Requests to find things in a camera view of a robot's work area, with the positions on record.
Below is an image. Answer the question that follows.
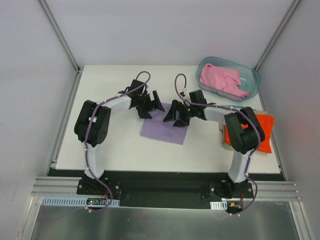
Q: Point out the folded orange t shirt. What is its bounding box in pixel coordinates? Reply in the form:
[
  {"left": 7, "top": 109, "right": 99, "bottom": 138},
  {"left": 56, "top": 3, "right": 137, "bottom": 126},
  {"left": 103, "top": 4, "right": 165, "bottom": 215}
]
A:
[{"left": 224, "top": 114, "right": 275, "bottom": 154}]

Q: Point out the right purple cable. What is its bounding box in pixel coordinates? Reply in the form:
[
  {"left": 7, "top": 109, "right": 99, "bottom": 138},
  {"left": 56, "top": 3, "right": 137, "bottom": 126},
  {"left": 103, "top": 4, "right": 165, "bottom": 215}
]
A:
[{"left": 174, "top": 73, "right": 266, "bottom": 218}]

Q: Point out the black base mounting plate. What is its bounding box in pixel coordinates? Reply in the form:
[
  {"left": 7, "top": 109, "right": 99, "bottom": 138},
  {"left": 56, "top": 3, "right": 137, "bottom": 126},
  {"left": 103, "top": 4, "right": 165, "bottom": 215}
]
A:
[{"left": 76, "top": 171, "right": 254, "bottom": 209}]

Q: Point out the white cable duct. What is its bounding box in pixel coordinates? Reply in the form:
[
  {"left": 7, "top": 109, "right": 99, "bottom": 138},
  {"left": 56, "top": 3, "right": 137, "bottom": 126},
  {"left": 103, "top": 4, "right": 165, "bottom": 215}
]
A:
[
  {"left": 210, "top": 200, "right": 228, "bottom": 211},
  {"left": 42, "top": 196, "right": 120, "bottom": 208}
]

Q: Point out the right aluminium frame post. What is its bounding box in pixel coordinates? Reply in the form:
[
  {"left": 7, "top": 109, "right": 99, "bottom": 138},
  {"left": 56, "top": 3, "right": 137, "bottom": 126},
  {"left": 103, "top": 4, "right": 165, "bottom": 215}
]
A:
[{"left": 254, "top": 0, "right": 303, "bottom": 71}]

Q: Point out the aluminium frame post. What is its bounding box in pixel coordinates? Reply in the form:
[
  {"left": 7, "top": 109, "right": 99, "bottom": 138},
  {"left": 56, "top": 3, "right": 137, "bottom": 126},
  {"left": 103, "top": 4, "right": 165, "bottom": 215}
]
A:
[
  {"left": 37, "top": 0, "right": 81, "bottom": 73},
  {"left": 254, "top": 0, "right": 303, "bottom": 71}
]

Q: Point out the folded teal t shirt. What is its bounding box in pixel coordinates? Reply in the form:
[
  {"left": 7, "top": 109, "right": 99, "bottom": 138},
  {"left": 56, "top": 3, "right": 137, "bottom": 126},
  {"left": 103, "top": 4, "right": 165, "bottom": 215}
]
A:
[{"left": 223, "top": 105, "right": 245, "bottom": 109}]

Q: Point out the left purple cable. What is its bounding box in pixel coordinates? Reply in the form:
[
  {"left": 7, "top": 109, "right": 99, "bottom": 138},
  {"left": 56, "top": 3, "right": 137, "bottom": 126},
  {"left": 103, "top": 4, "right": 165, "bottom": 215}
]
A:
[{"left": 83, "top": 71, "right": 152, "bottom": 208}]

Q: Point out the left aluminium frame post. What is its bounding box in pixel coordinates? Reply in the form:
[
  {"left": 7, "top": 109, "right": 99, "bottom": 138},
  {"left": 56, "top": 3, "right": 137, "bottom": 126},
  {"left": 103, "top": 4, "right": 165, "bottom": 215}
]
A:
[{"left": 37, "top": 0, "right": 81, "bottom": 73}]

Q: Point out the right white cable duct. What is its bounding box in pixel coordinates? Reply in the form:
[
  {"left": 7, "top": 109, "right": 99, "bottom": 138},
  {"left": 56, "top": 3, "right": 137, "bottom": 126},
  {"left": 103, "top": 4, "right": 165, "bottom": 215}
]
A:
[{"left": 210, "top": 200, "right": 228, "bottom": 211}]

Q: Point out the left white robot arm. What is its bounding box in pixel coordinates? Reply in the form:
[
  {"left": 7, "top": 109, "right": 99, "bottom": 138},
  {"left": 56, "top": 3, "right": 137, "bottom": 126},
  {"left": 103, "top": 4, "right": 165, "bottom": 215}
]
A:
[{"left": 74, "top": 79, "right": 165, "bottom": 195}]

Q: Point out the pink t shirt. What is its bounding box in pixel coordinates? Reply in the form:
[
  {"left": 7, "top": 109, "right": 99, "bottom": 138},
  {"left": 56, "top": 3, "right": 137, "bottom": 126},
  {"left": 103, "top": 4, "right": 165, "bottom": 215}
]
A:
[{"left": 200, "top": 63, "right": 251, "bottom": 98}]

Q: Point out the clear blue plastic bin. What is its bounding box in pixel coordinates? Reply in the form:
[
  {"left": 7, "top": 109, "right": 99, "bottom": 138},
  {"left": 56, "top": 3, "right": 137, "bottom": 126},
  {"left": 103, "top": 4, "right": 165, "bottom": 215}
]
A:
[{"left": 195, "top": 56, "right": 261, "bottom": 102}]

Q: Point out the left white cable duct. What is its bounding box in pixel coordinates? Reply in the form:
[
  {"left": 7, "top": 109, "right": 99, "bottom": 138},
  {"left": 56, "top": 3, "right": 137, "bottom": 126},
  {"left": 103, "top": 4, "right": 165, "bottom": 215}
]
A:
[{"left": 42, "top": 196, "right": 120, "bottom": 208}]

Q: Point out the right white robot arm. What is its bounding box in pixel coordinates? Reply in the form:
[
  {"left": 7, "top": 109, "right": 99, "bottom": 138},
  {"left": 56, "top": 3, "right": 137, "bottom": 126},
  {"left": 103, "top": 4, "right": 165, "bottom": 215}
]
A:
[{"left": 163, "top": 90, "right": 265, "bottom": 199}]

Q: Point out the purple t shirt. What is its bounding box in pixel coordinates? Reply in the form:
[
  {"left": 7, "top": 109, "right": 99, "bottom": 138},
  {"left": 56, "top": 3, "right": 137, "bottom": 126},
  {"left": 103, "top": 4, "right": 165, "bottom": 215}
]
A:
[{"left": 140, "top": 102, "right": 188, "bottom": 145}]

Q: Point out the purple cable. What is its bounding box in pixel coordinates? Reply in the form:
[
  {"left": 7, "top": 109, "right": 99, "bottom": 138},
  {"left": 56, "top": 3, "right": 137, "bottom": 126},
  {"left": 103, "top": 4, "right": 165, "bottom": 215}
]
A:
[
  {"left": 83, "top": 71, "right": 152, "bottom": 208},
  {"left": 174, "top": 73, "right": 266, "bottom": 218}
]

